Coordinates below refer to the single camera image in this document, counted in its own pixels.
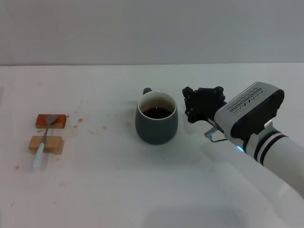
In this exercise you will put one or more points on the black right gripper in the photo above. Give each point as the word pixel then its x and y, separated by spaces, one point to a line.
pixel 205 104

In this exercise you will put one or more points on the grey ceramic coffee cup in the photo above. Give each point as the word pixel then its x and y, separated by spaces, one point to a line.
pixel 156 130

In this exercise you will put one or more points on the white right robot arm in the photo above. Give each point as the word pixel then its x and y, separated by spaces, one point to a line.
pixel 280 156

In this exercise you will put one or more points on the red-brown wooden block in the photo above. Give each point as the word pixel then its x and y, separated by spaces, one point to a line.
pixel 60 121

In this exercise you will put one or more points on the light notched wooden block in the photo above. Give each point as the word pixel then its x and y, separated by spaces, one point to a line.
pixel 55 142

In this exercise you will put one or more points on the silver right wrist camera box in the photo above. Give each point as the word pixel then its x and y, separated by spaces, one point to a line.
pixel 249 109

